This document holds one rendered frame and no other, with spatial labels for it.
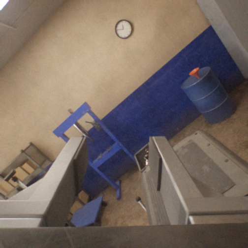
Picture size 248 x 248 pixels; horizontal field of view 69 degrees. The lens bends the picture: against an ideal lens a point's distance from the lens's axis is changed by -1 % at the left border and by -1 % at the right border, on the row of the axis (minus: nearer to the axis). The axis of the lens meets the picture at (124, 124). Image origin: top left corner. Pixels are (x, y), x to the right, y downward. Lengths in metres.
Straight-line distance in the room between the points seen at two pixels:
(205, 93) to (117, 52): 1.78
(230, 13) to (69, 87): 3.09
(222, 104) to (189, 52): 1.21
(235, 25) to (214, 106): 1.34
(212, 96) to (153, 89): 1.14
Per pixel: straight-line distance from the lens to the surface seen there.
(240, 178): 0.79
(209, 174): 0.85
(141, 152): 3.36
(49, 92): 4.04
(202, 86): 3.34
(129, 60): 3.76
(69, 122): 3.50
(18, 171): 4.53
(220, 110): 3.57
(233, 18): 3.80
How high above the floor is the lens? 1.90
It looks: 14 degrees down
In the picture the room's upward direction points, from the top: 42 degrees counter-clockwise
